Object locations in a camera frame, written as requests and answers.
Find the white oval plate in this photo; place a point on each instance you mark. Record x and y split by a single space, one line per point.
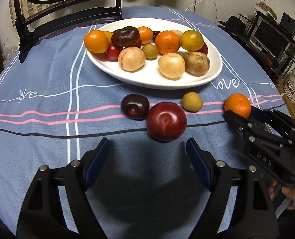
147 78

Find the dark purple plum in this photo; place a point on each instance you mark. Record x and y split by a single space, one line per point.
156 34
135 106

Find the black wooden chair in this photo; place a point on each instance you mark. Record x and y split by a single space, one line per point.
119 0

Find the cream printed box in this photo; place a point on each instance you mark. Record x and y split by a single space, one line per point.
293 86

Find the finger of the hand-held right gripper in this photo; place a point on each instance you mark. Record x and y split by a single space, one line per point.
259 115
237 122

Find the large dimpled mandarin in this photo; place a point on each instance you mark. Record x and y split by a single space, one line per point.
167 42

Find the pale yellow passion fruit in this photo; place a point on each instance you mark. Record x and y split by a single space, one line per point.
131 59
171 65
176 32

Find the small greenish yellow fruit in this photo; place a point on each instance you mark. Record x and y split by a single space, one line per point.
150 51
192 101

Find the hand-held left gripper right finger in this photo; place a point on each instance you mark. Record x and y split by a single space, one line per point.
199 164

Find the blue plaid tablecloth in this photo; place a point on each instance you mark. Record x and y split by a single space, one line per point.
38 129

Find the black speaker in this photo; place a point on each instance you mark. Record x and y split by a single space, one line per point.
288 21

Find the maroon wrinkled passion fruit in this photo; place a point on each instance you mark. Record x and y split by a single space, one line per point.
125 36

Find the large red plum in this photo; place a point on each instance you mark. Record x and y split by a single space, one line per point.
166 121

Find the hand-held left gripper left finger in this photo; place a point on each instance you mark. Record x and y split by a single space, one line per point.
97 164

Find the smooth orange tangerine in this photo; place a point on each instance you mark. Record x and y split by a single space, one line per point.
96 41
109 36
145 34

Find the small dimpled mandarin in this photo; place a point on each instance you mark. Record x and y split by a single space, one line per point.
237 105

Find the black computer desk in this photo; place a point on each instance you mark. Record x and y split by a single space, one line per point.
262 57

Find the green orange mandarin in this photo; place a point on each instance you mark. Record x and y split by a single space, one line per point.
191 40

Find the black hat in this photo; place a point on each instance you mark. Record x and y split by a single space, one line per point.
233 22

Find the crumpled clear plastic wrap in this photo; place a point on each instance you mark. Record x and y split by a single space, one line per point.
8 54

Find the computer monitor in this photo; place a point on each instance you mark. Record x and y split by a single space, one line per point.
272 36

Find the red tomato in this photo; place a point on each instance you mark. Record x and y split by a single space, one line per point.
138 44
113 51

